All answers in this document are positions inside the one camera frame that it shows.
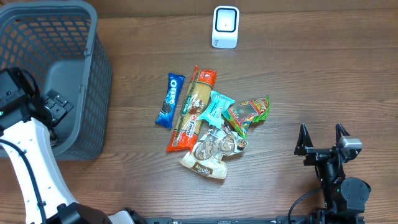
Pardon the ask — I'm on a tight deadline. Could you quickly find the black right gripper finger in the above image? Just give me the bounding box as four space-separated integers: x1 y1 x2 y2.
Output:
335 123 350 146
294 123 313 156

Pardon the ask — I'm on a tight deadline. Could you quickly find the green candy bag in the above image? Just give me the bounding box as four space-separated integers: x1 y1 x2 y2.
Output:
223 96 270 139

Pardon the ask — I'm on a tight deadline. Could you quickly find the teal wipes packet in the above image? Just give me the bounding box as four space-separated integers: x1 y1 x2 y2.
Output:
197 90 235 129

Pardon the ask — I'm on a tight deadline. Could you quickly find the white brown cookie bag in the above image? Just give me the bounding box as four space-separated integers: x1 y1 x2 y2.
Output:
180 122 249 180

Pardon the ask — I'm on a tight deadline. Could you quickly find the orange pasta packet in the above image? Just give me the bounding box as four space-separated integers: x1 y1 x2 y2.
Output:
166 65 217 152

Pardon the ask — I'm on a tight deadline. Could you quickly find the blue packet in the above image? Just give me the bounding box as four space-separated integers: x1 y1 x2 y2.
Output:
155 73 185 129

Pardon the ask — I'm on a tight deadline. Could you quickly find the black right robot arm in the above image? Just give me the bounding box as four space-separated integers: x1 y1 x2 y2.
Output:
294 123 371 223

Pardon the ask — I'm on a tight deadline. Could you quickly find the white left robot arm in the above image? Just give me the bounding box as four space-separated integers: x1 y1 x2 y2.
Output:
1 68 137 223

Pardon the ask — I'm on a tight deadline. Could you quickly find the white barcode scanner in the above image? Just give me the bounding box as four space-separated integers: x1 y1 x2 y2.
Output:
211 6 240 49

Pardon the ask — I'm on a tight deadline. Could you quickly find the grey plastic basket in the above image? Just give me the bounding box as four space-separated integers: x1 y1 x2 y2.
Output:
1 1 112 160

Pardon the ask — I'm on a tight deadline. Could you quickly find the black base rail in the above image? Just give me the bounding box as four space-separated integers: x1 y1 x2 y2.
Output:
142 216 348 224

